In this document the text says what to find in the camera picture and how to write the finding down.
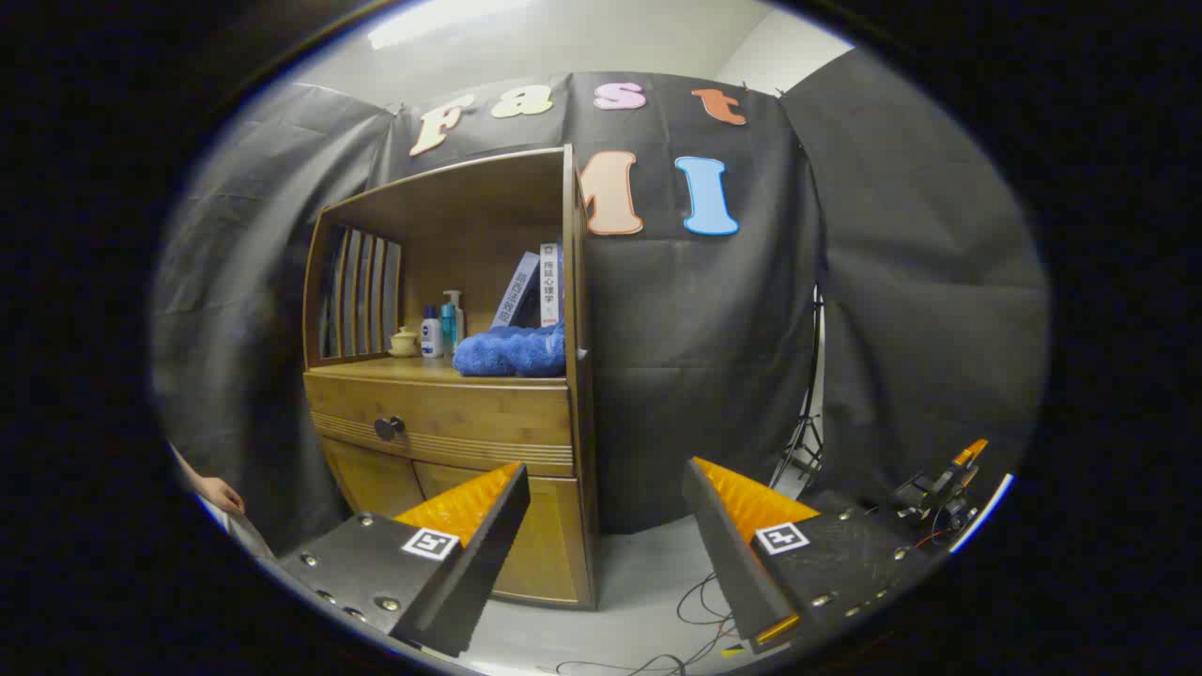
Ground wooden countertop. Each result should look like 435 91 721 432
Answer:
305 355 572 386

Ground floor cables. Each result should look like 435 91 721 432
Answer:
554 573 743 676

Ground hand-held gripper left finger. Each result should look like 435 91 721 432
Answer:
275 460 532 659

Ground wooden cabinet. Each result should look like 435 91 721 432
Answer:
300 143 602 611

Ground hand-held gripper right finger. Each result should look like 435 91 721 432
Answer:
682 456 932 656

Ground lavender book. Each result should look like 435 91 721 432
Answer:
490 251 542 330

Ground wooden cabinet door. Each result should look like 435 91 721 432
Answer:
324 437 425 519
413 460 585 604

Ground blue pump bottle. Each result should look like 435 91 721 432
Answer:
441 289 466 358

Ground wooden drawer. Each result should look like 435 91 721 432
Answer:
303 371 576 477

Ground black backdrop cloth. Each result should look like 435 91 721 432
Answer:
150 70 1051 555

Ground black orange gripper device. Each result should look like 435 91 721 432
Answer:
892 438 990 531

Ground blue towel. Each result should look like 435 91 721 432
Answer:
452 321 567 379

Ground light stand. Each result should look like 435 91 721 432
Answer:
770 286 827 489

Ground white book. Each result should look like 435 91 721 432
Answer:
539 242 562 328

